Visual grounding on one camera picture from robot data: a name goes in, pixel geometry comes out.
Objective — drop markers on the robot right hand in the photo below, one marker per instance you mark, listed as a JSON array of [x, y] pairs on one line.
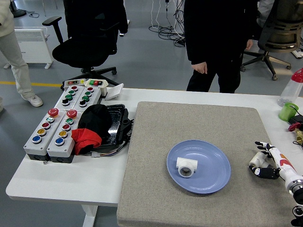
[[284, 165]]

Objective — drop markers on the person's left hand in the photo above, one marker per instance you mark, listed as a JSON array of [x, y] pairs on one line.
[[249, 45]]

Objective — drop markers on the person's right hand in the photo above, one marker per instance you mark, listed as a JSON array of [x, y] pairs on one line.
[[200, 67]]

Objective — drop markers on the white pipe tee threaded insert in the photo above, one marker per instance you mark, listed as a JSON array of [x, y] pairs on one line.
[[184, 163]]

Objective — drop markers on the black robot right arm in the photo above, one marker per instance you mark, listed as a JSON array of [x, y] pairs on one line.
[[298, 195]]

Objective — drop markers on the blue plate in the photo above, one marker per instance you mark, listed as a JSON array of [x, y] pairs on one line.
[[213, 170]]

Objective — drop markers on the grey mesh office chair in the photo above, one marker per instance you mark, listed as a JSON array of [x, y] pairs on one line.
[[284, 35]]

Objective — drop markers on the person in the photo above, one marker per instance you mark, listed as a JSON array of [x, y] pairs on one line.
[[14, 59], [213, 28]]

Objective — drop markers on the small black box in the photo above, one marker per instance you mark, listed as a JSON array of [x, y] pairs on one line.
[[297, 119]]

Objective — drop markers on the white power strip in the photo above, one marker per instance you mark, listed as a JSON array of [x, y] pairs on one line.
[[298, 54]]

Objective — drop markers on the green cup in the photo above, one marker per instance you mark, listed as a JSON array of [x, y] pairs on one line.
[[286, 113]]

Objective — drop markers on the grey-brown mat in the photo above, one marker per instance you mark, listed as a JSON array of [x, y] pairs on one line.
[[189, 118]]

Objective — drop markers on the clear bottle red cap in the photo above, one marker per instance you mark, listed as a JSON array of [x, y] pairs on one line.
[[292, 89]]

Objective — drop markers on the black plastic tray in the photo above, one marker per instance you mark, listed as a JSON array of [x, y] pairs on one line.
[[117, 123]]

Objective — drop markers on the four-button control box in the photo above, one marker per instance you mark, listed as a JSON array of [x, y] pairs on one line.
[[94, 94], [62, 95]]

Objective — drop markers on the black and red cloth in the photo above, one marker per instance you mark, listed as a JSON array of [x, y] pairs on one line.
[[94, 118]]

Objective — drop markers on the black office chair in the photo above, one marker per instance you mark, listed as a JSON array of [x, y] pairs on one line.
[[78, 52]]

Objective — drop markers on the five-button control box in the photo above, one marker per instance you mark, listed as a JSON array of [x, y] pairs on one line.
[[35, 146], [56, 150]]

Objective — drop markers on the white panel heater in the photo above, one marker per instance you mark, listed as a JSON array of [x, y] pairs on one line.
[[35, 47]]

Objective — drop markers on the white table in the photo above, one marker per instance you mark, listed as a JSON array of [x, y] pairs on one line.
[[71, 179]]

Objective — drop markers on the black round stand base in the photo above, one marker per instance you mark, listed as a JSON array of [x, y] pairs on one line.
[[20, 11]]

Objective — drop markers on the white wall switch plate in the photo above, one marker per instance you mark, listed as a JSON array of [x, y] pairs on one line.
[[114, 91]]

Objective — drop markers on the white red-green switch box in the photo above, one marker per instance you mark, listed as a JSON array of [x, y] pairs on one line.
[[104, 89]]

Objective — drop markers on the grey switch box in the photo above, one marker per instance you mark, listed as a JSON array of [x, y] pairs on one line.
[[71, 82]]

